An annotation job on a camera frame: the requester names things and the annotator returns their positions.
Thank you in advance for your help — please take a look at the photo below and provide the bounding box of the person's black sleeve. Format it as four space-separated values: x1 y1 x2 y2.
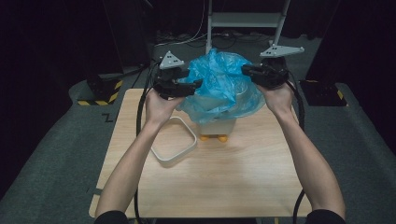
92 210 131 224
305 208 344 224

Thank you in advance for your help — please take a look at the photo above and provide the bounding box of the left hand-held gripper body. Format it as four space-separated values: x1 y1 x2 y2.
153 50 190 101

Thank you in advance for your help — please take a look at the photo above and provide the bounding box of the cream square bin rim ring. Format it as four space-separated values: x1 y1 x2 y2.
149 116 198 164

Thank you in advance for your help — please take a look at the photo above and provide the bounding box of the left hand-held gripper black cable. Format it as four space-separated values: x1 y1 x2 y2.
133 61 161 224

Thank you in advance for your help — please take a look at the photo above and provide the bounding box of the white floor cable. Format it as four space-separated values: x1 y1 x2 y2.
155 0 209 49

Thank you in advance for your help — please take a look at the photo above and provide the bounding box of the white metal stand frame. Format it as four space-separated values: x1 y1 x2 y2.
205 0 292 56

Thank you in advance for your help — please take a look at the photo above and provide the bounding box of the person's black right sleeve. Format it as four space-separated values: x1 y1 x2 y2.
305 208 344 224

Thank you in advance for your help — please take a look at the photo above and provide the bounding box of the person's right hand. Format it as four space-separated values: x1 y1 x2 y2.
256 82 297 119

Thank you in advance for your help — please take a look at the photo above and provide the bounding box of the person's black left sleeve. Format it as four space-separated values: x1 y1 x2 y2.
92 210 131 224

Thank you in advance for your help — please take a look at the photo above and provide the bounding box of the grey tape piece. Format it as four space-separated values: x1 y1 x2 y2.
87 186 104 197

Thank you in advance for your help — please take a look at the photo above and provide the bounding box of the right hand-held gripper black cable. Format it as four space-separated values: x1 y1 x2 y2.
287 72 308 224

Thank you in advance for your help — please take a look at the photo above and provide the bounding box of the black base with yellow stripes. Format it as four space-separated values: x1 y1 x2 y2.
78 71 124 106

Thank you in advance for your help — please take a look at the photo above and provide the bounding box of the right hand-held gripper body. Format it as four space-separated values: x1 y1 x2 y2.
260 45 305 90

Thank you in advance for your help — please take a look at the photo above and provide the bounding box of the person's left hand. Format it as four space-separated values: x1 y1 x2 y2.
144 89 185 126

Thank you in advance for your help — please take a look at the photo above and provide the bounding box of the hand-held gripper black cable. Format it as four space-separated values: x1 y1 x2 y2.
133 61 161 224
287 72 308 224

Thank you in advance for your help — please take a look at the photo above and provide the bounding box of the black base with yellow mark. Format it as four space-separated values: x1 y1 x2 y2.
299 79 348 107

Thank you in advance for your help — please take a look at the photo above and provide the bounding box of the cream trash bin with face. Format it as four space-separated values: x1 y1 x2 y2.
198 117 238 144

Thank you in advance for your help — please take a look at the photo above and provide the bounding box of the blue plastic bag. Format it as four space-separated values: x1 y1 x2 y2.
177 48 267 126

